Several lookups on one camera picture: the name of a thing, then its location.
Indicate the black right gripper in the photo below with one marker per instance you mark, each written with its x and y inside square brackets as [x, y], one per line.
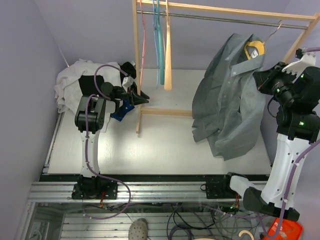
[261, 77]

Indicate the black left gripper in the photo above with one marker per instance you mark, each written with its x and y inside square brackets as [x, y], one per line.
[135, 97]

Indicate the yellow hanger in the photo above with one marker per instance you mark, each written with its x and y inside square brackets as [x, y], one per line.
[253, 49]

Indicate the grey shirt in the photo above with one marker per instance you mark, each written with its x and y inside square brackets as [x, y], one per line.
[227, 108]

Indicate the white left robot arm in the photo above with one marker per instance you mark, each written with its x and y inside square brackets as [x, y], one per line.
[90, 120]

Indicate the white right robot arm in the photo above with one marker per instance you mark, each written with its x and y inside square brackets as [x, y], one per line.
[297, 90]

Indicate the blue plaid shirt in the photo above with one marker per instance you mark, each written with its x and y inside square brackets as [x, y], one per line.
[122, 110]

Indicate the natural wooden hanger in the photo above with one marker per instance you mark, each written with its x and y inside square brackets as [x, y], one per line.
[168, 54]

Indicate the teal hanger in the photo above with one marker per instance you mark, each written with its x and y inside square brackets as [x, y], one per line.
[160, 44]

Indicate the white shirt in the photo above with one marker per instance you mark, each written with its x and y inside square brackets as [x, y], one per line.
[67, 89]

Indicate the light blue hanger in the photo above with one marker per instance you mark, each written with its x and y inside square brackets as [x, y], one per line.
[156, 42]

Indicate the beige curved hanger piece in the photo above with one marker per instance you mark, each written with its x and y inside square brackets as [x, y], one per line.
[246, 233]

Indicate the black garment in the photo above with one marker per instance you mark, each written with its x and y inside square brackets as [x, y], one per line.
[108, 79]

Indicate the wooden clothes rack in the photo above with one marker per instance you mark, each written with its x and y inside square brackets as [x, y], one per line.
[198, 29]

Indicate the grey perforated shoe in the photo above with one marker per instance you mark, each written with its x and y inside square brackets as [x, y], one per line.
[138, 230]

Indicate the orange plastic case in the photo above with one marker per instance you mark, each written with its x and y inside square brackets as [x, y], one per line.
[289, 230]

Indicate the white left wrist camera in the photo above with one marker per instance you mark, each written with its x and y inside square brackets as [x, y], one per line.
[127, 82]

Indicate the pink wire hanger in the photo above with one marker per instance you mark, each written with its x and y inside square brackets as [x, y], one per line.
[143, 54]

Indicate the aluminium rail frame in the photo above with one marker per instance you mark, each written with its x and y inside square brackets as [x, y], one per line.
[172, 205]

